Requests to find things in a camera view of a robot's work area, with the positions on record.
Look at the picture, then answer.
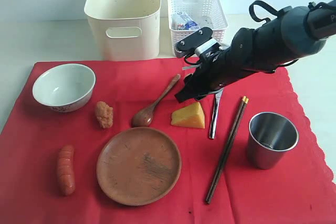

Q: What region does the stainless steel cup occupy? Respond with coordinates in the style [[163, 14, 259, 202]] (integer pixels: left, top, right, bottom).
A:
[[247, 112, 299, 170]]

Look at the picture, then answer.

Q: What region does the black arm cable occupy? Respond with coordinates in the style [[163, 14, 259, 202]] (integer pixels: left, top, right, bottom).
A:
[[248, 0, 280, 25]]

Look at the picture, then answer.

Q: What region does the left dark wooden chopstick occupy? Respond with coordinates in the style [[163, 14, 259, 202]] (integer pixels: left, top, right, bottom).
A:
[[204, 95, 246, 204]]

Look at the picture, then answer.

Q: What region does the silver table knife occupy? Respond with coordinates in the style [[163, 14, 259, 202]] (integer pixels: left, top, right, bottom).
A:
[[208, 88, 223, 139]]

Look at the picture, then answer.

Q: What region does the right dark wooden chopstick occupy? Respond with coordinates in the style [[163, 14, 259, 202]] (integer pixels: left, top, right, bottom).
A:
[[206, 97, 249, 205]]

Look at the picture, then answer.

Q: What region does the fried chicken nugget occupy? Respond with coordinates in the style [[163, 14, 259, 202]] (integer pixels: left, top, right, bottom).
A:
[[95, 101, 113, 129]]

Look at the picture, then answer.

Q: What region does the yellow cheese wedge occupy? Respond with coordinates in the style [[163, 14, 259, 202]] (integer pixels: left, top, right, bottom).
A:
[[171, 102, 205, 129]]

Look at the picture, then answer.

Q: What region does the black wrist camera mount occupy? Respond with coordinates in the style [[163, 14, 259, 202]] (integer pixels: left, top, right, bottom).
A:
[[174, 27, 213, 58]]

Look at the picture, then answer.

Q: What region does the blue white milk carton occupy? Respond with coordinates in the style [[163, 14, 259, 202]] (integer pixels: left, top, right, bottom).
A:
[[172, 12, 200, 30]]

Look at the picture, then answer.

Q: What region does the wooden spoon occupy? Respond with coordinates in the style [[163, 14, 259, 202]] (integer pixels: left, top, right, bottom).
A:
[[131, 74, 181, 127]]

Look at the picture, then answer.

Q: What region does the cream plastic bin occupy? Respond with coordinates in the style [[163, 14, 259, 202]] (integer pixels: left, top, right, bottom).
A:
[[84, 0, 161, 61]]

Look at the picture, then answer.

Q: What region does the white ceramic bowl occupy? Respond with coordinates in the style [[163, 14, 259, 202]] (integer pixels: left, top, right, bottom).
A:
[[32, 63, 96, 113]]

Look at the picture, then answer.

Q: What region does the red sausage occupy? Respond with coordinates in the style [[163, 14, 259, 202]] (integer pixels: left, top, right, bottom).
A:
[[56, 145, 76, 196]]

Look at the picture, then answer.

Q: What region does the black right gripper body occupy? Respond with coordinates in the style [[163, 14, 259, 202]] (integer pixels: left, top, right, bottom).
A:
[[194, 47, 244, 95]]

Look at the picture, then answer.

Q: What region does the dark wooden chopstick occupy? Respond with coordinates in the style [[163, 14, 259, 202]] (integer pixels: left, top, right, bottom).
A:
[[206, 97, 249, 205], [204, 95, 246, 204]]

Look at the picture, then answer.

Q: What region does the brown wooden plate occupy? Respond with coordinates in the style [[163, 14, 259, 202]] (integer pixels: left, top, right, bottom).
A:
[[96, 127, 182, 206]]

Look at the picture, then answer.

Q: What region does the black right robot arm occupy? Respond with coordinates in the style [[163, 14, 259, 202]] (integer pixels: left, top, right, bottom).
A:
[[174, 1, 335, 103]]

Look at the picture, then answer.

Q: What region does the red table cloth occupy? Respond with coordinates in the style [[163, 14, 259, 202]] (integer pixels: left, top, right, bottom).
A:
[[1, 58, 335, 223]]

